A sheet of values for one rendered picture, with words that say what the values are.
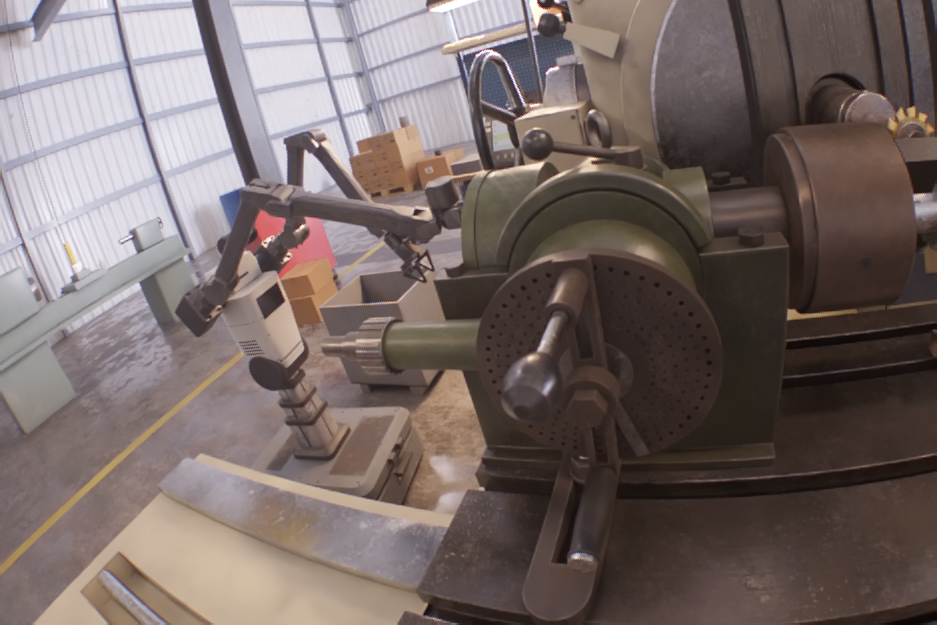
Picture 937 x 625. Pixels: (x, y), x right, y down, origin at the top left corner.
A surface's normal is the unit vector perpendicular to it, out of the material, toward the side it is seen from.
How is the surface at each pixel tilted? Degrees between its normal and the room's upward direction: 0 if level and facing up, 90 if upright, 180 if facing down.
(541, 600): 4
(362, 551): 0
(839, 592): 0
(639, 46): 90
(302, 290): 90
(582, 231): 21
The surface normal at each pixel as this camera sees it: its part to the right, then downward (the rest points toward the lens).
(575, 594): -0.28, -0.87
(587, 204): -0.36, 0.43
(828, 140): -0.38, -0.65
